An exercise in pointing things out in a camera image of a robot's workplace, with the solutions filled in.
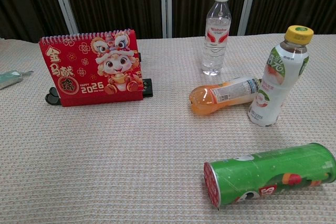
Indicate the red 2026 spiral desk calendar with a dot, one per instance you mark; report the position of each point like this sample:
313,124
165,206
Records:
78,77

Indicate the black plastic stand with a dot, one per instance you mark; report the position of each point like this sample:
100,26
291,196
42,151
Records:
147,87

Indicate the orange drink bottle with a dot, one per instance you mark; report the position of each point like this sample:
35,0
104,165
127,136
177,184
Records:
207,98

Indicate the clear water bottle white cap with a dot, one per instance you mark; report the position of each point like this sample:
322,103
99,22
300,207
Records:
215,51

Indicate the beige woven tablecloth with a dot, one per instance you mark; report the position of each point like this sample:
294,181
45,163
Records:
118,155

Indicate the white drink bottle yellow cap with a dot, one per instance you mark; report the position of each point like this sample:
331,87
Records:
275,85

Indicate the green chips can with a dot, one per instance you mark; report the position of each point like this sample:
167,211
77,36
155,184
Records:
262,176

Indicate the teal packet at left edge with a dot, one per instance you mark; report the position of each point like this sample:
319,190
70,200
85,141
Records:
9,78

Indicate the white screen frame post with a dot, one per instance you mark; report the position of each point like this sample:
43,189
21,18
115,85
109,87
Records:
166,3
248,1
64,1

